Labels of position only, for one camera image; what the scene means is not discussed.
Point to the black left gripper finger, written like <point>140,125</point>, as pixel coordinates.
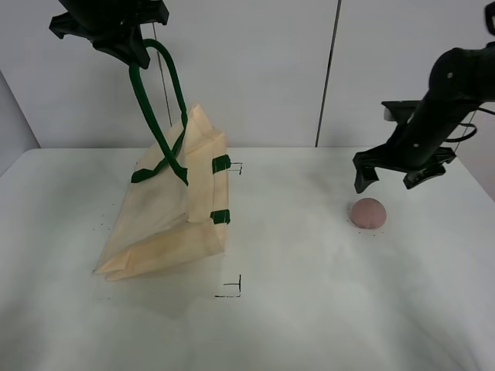
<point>127,45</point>

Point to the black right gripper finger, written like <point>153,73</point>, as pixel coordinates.
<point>366,175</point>
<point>417,177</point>

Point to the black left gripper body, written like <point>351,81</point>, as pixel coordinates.
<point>104,19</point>

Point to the pink peach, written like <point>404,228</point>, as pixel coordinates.
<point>368,214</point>

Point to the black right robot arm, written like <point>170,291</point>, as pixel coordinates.
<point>461,81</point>

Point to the cream linen bag green handles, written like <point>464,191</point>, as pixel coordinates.
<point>176,209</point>

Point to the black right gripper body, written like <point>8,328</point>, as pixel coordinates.
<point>416,142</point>

